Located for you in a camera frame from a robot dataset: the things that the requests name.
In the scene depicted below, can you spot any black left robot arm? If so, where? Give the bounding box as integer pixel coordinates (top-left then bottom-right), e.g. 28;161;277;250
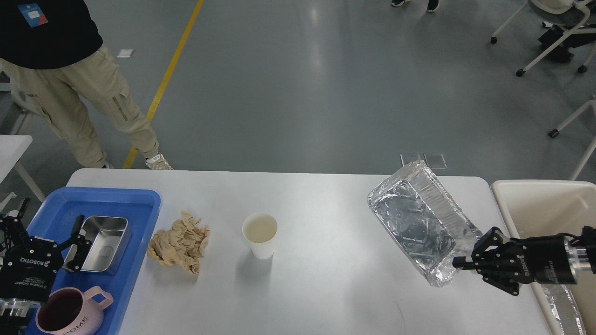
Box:
0;199;91;335

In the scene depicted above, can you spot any small steel tray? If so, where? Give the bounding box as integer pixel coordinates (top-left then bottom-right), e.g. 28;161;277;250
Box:
79;216;132;275

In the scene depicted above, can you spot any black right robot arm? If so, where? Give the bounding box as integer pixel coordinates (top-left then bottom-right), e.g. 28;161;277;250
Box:
453;226;596;295

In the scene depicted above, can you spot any floor socket plate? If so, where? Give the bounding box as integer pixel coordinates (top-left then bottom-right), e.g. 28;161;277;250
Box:
400;153;448;169

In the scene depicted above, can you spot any white side table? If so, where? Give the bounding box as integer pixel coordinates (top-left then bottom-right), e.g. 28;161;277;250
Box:
0;135;46;203

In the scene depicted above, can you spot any white paper cup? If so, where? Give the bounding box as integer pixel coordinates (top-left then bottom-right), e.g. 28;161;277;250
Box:
241;213;278;260

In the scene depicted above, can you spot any white office chair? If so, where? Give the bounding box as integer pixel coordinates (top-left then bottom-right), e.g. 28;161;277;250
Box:
490;0;595;78

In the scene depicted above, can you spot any crumpled brown paper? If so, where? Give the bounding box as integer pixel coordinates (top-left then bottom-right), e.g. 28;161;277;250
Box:
146;211;211;275

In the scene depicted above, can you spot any beige plastic bin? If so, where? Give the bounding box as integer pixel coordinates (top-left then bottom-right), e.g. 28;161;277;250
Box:
491;180;596;335

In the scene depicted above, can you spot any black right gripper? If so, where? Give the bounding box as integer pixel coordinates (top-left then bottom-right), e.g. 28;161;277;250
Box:
453;227;595;296

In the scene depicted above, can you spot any foil trash in bin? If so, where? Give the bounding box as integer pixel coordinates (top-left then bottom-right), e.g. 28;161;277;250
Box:
542;284;587;335

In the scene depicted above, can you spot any white chair left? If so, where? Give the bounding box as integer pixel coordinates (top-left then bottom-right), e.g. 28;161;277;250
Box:
0;80;33;135

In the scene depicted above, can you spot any white chair leg right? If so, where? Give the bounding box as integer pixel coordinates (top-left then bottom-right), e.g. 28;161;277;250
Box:
548;95;596;182

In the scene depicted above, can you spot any pink mug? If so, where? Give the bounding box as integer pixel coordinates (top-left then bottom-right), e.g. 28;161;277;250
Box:
35;286;114;335

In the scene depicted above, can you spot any person in beige trousers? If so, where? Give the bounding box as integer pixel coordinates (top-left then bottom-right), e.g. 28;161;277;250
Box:
0;0;172;170

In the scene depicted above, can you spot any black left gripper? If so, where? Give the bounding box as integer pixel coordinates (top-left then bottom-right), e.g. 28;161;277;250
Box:
0;198;92;305

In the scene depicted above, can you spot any aluminium foil tray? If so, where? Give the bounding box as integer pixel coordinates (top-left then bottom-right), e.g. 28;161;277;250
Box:
366;161;482;288

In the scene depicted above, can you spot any passer-by in dark jeans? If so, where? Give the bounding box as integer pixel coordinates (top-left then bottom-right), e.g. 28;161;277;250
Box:
390;0;440;13

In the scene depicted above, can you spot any blue plastic tray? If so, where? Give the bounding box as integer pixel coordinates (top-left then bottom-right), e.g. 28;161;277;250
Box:
27;187;161;335

